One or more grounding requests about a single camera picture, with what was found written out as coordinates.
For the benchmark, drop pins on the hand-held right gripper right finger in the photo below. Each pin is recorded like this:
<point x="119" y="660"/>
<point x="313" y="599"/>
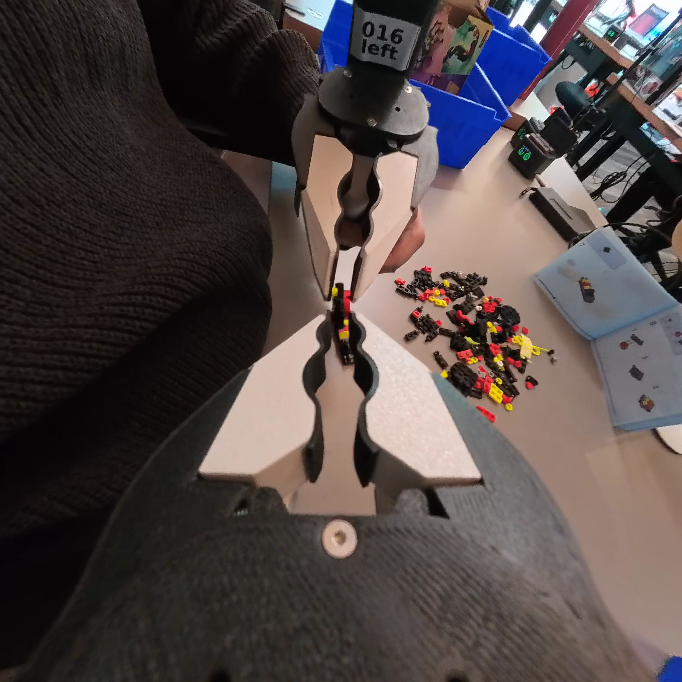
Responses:
<point x="421" y="431"/>

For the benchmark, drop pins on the white round base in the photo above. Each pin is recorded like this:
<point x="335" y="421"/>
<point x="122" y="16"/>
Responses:
<point x="671" y="439"/>

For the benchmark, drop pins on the blue lego instruction booklet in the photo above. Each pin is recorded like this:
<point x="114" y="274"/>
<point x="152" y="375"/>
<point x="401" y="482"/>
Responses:
<point x="612" y="298"/>

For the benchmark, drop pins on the blue storage bin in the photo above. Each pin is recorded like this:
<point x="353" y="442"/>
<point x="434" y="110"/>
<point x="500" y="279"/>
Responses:
<point x="525" y="58"/>
<point x="463" y="133"/>

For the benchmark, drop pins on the dark round stool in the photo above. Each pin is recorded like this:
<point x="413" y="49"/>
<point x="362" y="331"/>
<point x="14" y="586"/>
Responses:
<point x="570" y="96"/>

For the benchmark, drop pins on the wooden desk black legs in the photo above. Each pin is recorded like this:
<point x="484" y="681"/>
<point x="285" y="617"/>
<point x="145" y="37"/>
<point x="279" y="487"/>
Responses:
<point x="618" y="133"/>

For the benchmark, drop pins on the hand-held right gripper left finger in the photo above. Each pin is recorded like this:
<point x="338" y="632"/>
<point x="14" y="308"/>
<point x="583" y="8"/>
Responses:
<point x="261" y="426"/>

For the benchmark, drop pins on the pile of lego pieces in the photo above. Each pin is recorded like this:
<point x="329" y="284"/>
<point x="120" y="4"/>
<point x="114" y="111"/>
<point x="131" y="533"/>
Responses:
<point x="469" y="373"/>

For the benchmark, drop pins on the long black red yellow lego assembly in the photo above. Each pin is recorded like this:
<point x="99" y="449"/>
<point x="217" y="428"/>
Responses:
<point x="343" y="330"/>

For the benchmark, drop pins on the black flat case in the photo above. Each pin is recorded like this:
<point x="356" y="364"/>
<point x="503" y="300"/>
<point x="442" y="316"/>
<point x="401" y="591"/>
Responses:
<point x="565" y="213"/>

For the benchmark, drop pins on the colourful lego set box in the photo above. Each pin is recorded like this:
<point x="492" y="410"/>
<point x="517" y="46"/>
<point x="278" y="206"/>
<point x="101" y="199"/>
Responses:
<point x="453" y="48"/>

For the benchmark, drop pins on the person's left hand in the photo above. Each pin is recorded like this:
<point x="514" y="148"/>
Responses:
<point x="410" y="240"/>

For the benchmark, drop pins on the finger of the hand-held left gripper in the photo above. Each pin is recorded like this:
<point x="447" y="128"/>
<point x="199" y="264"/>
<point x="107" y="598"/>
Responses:
<point x="322" y="213"/>
<point x="394" y="202"/>

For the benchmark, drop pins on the person's left forearm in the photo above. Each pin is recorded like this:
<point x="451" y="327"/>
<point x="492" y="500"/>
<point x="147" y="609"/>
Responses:
<point x="229" y="69"/>

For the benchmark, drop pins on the dark red pillar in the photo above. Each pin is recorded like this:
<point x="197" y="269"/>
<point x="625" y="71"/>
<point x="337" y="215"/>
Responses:
<point x="565" y="32"/>

